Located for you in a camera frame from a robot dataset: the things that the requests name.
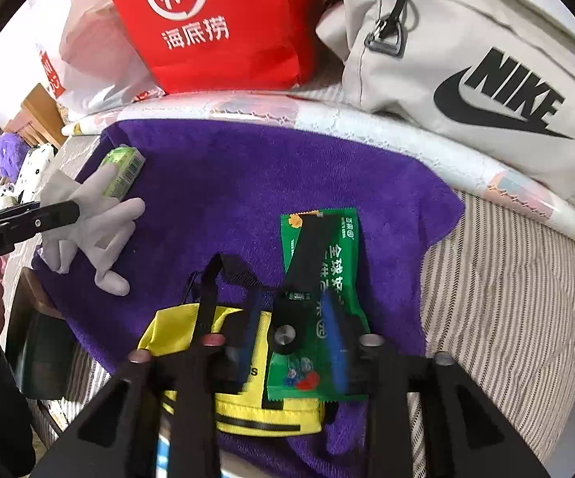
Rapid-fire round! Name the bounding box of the green tissue pack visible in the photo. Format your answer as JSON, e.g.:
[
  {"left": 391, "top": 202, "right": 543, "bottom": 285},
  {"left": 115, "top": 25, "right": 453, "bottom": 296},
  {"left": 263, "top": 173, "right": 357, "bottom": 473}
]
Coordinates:
[{"left": 99, "top": 144, "right": 147, "bottom": 199}]

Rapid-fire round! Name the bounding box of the red paper bag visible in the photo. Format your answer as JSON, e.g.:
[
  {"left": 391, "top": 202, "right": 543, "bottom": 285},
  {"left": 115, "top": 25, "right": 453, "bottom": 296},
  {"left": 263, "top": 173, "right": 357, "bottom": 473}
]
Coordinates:
[{"left": 92, "top": 0, "right": 338, "bottom": 95}]

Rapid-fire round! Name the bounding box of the dark box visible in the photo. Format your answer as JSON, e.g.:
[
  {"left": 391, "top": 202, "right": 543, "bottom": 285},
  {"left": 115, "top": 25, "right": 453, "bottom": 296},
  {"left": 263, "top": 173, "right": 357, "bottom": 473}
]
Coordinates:
[{"left": 6, "top": 266, "right": 76, "bottom": 402}]

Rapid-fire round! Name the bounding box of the rolled white printed sheet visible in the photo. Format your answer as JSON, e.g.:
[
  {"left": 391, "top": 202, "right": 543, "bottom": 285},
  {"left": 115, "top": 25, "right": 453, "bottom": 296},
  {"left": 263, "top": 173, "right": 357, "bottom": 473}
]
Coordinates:
[{"left": 62, "top": 87, "right": 575, "bottom": 255}]

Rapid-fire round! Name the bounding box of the purple plush toy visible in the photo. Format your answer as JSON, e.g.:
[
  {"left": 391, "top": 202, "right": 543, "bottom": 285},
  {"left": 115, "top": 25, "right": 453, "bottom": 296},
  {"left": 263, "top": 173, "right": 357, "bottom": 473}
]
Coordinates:
[{"left": 0, "top": 132, "right": 24, "bottom": 182}]

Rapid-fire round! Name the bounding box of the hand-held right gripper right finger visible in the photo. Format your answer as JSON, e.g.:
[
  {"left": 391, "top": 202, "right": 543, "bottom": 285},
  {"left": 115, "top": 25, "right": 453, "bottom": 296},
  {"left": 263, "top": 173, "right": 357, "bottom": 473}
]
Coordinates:
[{"left": 322, "top": 299, "right": 552, "bottom": 478}]

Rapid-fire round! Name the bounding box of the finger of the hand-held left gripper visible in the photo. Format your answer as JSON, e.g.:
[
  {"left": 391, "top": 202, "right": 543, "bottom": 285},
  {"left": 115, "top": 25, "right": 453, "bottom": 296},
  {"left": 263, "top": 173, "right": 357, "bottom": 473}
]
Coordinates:
[{"left": 0, "top": 200, "right": 81, "bottom": 246}]

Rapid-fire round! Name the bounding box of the white spotted plush toy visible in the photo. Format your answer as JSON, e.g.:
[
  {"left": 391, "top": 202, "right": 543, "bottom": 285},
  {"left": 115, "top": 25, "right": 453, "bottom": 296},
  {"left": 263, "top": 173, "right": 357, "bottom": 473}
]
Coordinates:
[{"left": 16, "top": 143, "right": 56, "bottom": 205}]

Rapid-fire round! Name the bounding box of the grey glove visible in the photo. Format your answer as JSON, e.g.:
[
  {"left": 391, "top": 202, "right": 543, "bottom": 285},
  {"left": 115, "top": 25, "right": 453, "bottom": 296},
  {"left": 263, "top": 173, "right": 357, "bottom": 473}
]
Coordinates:
[{"left": 38, "top": 164, "right": 146, "bottom": 296}]

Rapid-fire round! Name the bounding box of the grey sling bag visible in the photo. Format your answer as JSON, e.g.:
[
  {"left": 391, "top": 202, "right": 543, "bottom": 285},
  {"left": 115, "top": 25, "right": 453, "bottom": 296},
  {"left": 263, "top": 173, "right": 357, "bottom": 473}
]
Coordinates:
[{"left": 316, "top": 0, "right": 575, "bottom": 200}]

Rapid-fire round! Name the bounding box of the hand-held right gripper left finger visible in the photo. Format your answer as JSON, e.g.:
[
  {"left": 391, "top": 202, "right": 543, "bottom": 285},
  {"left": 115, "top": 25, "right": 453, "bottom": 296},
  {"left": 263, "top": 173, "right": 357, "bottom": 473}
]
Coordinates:
[{"left": 31, "top": 269, "right": 268, "bottom": 478}]

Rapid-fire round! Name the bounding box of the green snack packet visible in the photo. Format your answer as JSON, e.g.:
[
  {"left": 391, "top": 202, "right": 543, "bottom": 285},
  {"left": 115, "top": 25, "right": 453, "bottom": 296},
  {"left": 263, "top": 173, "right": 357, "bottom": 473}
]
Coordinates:
[{"left": 262, "top": 206, "right": 372, "bottom": 404}]

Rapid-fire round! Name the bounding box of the blue and white packet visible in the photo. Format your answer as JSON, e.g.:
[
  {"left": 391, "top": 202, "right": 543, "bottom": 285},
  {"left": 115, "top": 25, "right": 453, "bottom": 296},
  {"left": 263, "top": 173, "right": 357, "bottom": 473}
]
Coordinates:
[{"left": 155, "top": 435, "right": 223, "bottom": 478}]

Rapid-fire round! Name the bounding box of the yellow pouch with black strap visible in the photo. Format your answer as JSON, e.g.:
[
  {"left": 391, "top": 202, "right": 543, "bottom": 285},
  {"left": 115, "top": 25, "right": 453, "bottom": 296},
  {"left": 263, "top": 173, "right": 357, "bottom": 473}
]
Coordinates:
[{"left": 137, "top": 212, "right": 330, "bottom": 439}]

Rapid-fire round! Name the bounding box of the white plastic shopping bag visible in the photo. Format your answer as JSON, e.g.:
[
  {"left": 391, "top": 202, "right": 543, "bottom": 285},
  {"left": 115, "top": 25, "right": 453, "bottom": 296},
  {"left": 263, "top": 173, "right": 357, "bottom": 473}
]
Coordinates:
[{"left": 35, "top": 0, "right": 169, "bottom": 115}]

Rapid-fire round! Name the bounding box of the wooden furniture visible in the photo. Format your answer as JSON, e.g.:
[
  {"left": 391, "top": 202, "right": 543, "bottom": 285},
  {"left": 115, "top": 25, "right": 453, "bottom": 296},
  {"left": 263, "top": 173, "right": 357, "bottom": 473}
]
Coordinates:
[{"left": 6, "top": 84, "right": 69, "bottom": 147}]

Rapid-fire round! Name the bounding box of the purple towel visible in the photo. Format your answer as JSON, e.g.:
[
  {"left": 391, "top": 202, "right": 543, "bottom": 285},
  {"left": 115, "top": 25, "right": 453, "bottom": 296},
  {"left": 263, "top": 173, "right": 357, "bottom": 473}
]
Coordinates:
[{"left": 32, "top": 118, "right": 467, "bottom": 478}]

